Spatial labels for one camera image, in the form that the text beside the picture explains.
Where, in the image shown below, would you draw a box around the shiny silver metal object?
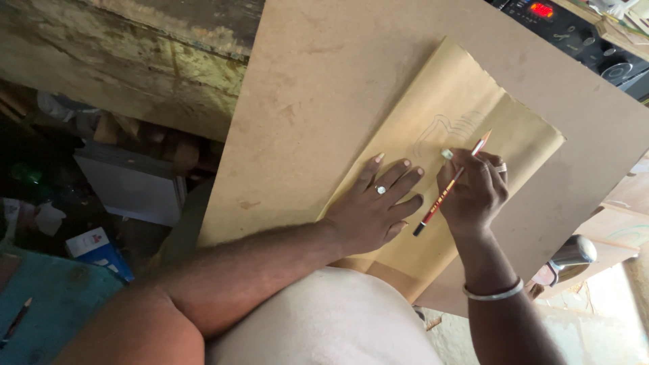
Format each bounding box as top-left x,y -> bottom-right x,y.
547,234 -> 598,286

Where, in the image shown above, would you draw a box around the silver bangle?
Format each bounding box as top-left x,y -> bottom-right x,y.
462,276 -> 525,302

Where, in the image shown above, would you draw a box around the heap of wood scraps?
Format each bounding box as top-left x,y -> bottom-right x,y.
91,111 -> 225,175

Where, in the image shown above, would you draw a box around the red striped pencil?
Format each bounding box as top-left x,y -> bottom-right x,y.
412,129 -> 493,237

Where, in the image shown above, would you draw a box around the person's right hand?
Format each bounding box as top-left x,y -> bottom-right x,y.
436,147 -> 509,238

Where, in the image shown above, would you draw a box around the person's left hand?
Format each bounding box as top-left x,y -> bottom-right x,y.
323,152 -> 425,256

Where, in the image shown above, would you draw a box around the worn wooden workbench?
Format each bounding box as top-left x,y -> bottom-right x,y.
0,0 -> 266,143

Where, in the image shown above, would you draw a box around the teal mat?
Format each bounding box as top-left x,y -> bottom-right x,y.
0,243 -> 126,365

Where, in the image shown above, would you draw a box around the person's white garment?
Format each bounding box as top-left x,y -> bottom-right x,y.
205,267 -> 445,365

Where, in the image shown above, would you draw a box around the black appliance with red display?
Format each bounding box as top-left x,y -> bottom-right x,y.
484,0 -> 649,104

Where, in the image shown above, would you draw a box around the light wooden cut-out pieces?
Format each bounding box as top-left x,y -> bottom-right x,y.
530,152 -> 649,301

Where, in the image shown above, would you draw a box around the blue and white carton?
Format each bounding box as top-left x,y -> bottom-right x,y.
64,226 -> 136,283

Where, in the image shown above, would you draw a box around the large brown fibreboard panel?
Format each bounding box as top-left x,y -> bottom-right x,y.
197,0 -> 649,318

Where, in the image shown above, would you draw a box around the crumpled white paper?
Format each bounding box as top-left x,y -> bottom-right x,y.
31,202 -> 68,237

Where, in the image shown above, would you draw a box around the dark pencil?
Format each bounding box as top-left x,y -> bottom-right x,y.
0,297 -> 33,350

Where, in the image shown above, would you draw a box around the white flat panel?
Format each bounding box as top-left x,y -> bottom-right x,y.
73,141 -> 188,228

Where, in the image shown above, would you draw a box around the brown paper sheet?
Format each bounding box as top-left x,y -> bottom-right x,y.
317,36 -> 567,304

